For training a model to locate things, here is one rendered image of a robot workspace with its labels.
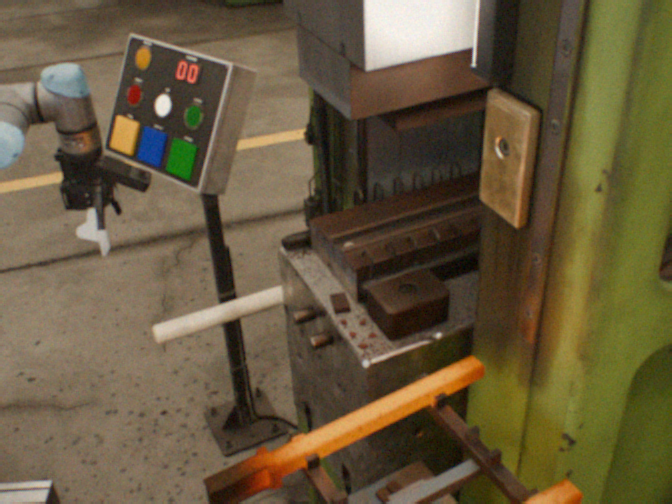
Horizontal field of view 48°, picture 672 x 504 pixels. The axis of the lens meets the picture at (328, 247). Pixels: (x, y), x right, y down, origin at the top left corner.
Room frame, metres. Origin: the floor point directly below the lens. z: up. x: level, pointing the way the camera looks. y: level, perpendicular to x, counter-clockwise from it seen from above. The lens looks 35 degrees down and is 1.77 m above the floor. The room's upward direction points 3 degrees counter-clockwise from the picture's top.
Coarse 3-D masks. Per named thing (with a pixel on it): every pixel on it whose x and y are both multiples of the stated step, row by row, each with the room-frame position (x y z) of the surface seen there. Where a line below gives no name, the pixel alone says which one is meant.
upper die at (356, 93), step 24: (312, 48) 1.18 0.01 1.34; (312, 72) 1.18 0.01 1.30; (336, 72) 1.10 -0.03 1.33; (360, 72) 1.06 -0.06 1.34; (384, 72) 1.08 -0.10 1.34; (408, 72) 1.09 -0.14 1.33; (432, 72) 1.11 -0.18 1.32; (456, 72) 1.13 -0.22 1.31; (336, 96) 1.10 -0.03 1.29; (360, 96) 1.06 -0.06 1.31; (384, 96) 1.08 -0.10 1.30; (408, 96) 1.09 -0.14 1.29; (432, 96) 1.11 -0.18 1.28
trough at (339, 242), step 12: (456, 204) 1.24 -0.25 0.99; (468, 204) 1.25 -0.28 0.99; (480, 204) 1.25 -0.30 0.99; (408, 216) 1.20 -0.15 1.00; (420, 216) 1.21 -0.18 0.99; (432, 216) 1.21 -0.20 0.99; (372, 228) 1.17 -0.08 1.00; (384, 228) 1.18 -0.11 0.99; (396, 228) 1.18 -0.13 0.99; (336, 240) 1.14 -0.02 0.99; (348, 240) 1.15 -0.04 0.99; (360, 240) 1.15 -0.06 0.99
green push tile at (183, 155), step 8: (176, 144) 1.49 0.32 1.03; (184, 144) 1.47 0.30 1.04; (192, 144) 1.47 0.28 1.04; (176, 152) 1.48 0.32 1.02; (184, 152) 1.46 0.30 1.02; (192, 152) 1.45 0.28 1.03; (168, 160) 1.48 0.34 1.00; (176, 160) 1.47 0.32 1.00; (184, 160) 1.45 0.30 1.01; (192, 160) 1.44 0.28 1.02; (168, 168) 1.47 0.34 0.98; (176, 168) 1.46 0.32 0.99; (184, 168) 1.44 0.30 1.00; (192, 168) 1.43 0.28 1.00; (184, 176) 1.43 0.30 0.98
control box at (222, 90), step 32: (128, 64) 1.69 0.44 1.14; (160, 64) 1.63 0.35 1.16; (192, 64) 1.57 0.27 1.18; (224, 64) 1.51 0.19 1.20; (160, 96) 1.58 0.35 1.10; (192, 96) 1.53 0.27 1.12; (224, 96) 1.48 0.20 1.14; (160, 128) 1.54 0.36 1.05; (192, 128) 1.49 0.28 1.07; (224, 128) 1.47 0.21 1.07; (128, 160) 1.56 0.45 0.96; (224, 160) 1.46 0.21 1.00; (224, 192) 1.45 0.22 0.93
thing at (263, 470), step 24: (432, 384) 0.79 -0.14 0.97; (456, 384) 0.80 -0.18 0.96; (384, 408) 0.75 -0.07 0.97; (408, 408) 0.76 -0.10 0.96; (312, 432) 0.71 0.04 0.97; (336, 432) 0.71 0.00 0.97; (360, 432) 0.72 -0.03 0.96; (264, 456) 0.67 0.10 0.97; (288, 456) 0.67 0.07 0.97; (216, 480) 0.63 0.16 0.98; (240, 480) 0.63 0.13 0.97; (264, 480) 0.65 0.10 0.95
